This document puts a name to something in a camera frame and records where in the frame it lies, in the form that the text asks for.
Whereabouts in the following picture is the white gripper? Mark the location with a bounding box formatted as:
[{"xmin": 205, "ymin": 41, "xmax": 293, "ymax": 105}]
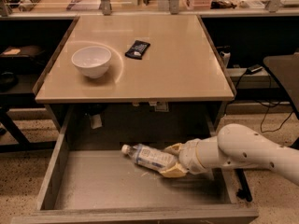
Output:
[{"xmin": 160, "ymin": 139, "xmax": 206, "ymax": 178}]

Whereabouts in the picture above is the blue plastic bottle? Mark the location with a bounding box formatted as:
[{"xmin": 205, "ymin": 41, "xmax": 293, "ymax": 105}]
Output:
[{"xmin": 121, "ymin": 144, "xmax": 178, "ymax": 172}]

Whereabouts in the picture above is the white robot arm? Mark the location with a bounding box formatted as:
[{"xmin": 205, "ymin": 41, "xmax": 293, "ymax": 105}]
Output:
[{"xmin": 160, "ymin": 124, "xmax": 299, "ymax": 185}]

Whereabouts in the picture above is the grey open drawer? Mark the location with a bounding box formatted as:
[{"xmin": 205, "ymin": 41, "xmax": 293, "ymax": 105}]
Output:
[{"xmin": 11, "ymin": 104, "xmax": 258, "ymax": 224}]

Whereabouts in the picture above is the beige top counter cabinet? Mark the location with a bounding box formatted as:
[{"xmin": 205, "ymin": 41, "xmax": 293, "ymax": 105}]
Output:
[{"xmin": 32, "ymin": 14, "xmax": 237, "ymax": 133}]

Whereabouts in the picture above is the white paper tag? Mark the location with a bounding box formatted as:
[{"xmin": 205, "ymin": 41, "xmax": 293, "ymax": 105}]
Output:
[{"xmin": 89, "ymin": 114, "xmax": 102, "ymax": 129}]

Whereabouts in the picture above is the dark blue snack packet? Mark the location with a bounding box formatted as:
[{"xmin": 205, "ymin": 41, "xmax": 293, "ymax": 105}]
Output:
[{"xmin": 125, "ymin": 40, "xmax": 150, "ymax": 60}]

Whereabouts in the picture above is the black phone on shelf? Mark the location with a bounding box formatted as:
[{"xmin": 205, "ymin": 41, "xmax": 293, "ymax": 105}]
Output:
[{"xmin": 246, "ymin": 64, "xmax": 263, "ymax": 75}]

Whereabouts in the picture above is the white ceramic bowl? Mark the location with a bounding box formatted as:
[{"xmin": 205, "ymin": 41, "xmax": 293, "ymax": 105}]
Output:
[{"xmin": 71, "ymin": 46, "xmax": 112, "ymax": 78}]

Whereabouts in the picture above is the dark side desk left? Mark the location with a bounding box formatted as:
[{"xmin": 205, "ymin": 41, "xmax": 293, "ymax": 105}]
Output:
[{"xmin": 0, "ymin": 18, "xmax": 76, "ymax": 152}]

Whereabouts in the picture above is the black cable on floor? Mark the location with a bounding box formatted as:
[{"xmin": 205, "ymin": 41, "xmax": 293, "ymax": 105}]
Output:
[{"xmin": 255, "ymin": 100, "xmax": 295, "ymax": 134}]

